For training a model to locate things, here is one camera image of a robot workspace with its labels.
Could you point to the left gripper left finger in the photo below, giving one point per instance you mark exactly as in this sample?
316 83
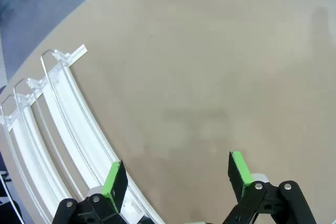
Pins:
115 182

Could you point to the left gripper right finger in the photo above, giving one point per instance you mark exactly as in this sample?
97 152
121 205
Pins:
240 174

